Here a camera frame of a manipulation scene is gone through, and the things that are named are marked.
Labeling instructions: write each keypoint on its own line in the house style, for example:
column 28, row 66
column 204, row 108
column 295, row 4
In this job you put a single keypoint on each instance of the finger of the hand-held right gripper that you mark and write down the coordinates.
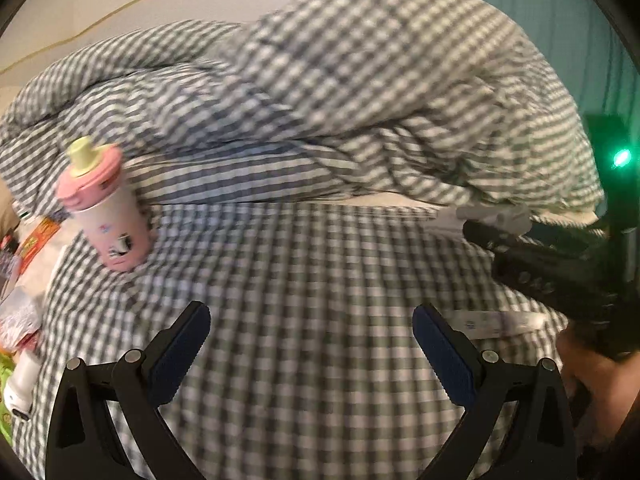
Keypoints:
column 530, row 249
column 555, row 282

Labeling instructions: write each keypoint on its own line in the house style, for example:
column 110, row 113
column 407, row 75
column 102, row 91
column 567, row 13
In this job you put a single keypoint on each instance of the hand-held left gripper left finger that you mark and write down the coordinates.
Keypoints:
column 180, row 355

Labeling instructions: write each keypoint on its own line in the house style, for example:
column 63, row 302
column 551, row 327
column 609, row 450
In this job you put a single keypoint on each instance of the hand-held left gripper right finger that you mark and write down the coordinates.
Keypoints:
column 442, row 360

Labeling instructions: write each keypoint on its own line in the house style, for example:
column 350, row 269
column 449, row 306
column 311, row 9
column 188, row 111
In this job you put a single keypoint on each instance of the white tube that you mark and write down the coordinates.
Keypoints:
column 525, row 322

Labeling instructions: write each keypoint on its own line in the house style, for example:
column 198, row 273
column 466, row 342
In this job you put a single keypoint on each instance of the person's right hand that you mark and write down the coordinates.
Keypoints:
column 597, row 395

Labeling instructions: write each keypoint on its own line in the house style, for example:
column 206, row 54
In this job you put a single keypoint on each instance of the grey white checked bed sheet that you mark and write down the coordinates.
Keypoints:
column 300, row 285

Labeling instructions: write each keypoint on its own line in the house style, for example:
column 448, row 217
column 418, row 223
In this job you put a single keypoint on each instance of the pink drinking bottle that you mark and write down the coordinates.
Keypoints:
column 112, row 220

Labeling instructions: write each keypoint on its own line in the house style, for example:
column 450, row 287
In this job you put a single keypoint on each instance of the white bottle with dark end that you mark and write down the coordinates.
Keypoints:
column 22, row 385

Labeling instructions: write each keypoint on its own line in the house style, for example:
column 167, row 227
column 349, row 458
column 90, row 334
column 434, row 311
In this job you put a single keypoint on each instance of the clear plastic packet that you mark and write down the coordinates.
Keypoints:
column 22, row 317

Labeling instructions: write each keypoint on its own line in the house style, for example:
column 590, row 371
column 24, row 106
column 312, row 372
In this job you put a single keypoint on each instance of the orange snack packet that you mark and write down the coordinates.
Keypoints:
column 40, row 237

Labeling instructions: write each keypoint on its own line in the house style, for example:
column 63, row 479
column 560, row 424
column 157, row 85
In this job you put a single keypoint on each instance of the teal curtain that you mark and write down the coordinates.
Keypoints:
column 540, row 20

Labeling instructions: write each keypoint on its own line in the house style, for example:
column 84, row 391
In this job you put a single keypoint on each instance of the grey white checked duvet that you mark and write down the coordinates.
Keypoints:
column 325, row 85

